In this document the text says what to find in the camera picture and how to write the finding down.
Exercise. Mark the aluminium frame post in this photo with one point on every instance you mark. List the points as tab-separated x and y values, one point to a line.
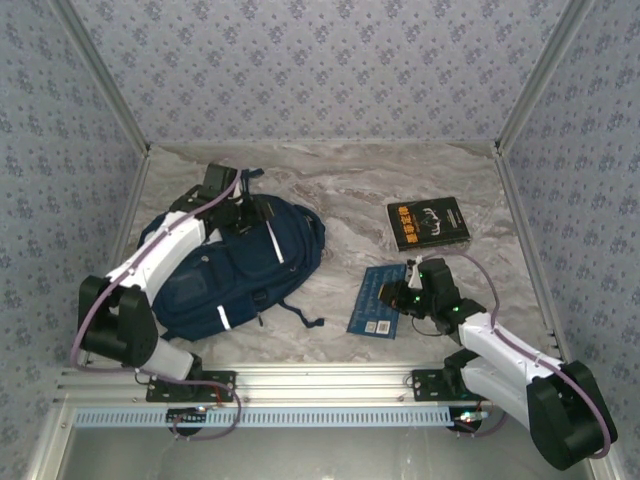
102	75
542	75

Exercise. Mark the tall blue booklet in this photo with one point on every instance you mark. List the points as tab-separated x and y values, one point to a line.
370	305

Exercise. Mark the black book with deer print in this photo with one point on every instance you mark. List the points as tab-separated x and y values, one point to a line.
427	225

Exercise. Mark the small circuit board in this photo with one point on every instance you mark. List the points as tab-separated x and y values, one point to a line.
470	417
187	417

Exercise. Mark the navy blue backpack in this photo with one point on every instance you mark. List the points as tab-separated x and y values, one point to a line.
240	280

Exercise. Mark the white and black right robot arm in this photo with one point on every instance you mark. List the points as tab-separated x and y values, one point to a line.
505	345

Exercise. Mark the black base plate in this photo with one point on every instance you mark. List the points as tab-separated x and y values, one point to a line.
220	385
425	385

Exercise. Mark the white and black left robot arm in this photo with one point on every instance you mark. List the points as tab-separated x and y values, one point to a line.
160	250

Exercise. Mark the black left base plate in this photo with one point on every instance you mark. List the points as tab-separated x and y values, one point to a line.
220	385

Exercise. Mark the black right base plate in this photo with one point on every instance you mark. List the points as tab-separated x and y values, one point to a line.
425	385

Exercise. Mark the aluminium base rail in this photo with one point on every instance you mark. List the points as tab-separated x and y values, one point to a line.
320	382

